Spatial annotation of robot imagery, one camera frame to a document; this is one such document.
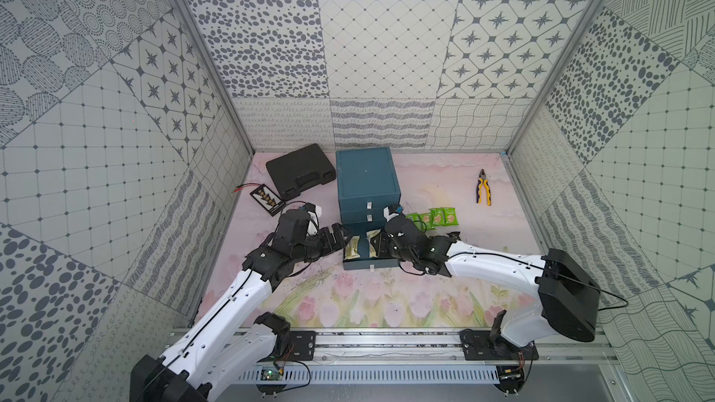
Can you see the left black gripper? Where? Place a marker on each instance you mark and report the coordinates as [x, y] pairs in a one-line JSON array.
[[336, 235]]

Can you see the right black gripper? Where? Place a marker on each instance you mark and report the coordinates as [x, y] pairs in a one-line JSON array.
[[382, 239]]

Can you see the yellow snack packet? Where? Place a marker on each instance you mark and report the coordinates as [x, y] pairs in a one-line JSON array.
[[351, 252], [371, 236]]

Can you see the teal bottom drawer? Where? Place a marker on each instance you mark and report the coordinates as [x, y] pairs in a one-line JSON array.
[[365, 262]]

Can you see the green cookie packet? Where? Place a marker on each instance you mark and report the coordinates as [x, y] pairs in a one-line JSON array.
[[437, 217], [450, 217], [423, 221]]

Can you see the teal plastic drawer cabinet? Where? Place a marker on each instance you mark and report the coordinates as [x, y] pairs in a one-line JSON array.
[[367, 184]]

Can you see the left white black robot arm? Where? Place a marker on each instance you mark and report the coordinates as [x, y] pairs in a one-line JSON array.
[[208, 359]]

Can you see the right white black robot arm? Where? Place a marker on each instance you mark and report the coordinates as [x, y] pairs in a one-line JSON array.
[[566, 300]]

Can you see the black plastic case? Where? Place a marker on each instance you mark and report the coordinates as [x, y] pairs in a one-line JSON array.
[[300, 170]]

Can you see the yellow black pliers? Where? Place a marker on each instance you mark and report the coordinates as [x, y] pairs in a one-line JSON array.
[[483, 189]]

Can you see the green circuit board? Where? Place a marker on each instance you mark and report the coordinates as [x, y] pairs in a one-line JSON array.
[[270, 375]]

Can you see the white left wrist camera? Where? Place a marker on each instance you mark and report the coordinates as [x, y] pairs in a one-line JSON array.
[[314, 213]]

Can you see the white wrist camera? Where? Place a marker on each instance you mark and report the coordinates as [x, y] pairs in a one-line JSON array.
[[392, 211], [314, 213]]

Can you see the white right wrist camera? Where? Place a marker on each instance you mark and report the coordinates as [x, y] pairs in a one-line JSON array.
[[392, 211]]

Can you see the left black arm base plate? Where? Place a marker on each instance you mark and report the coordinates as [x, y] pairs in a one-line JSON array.
[[296, 345]]

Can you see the aluminium mounting rail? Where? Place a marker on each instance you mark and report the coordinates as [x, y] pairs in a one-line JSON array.
[[441, 346]]

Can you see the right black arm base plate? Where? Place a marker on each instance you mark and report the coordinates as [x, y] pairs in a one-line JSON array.
[[479, 346]]

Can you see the white slotted cable duct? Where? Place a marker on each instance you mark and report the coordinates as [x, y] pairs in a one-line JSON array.
[[296, 374]]

